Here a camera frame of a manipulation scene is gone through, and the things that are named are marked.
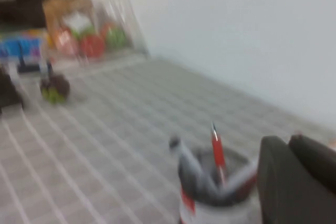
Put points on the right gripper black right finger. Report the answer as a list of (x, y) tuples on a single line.
[(317, 161)]

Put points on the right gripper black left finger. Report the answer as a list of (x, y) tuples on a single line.
[(283, 195)]

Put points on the black mesh pen holder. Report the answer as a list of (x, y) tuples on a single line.
[(215, 211)]

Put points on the red pen silver tip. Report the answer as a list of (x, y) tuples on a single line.
[(218, 150)]

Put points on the black capped white marker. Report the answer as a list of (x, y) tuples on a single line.
[(187, 163)]

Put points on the grey white checked tablecloth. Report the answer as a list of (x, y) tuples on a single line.
[(105, 142)]

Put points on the green toy vegetable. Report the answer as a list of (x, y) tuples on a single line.
[(116, 37)]

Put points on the red toy tomato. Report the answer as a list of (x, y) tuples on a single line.
[(92, 45)]

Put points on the clear plastic box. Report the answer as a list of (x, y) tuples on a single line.
[(123, 11)]

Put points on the dark purple green toy grapes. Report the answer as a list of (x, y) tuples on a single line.
[(59, 87)]

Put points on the black stand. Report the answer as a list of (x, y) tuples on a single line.
[(26, 68)]

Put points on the orange toy food packet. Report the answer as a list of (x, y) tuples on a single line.
[(60, 14)]

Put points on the blue colourful box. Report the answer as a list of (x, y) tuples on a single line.
[(23, 45)]

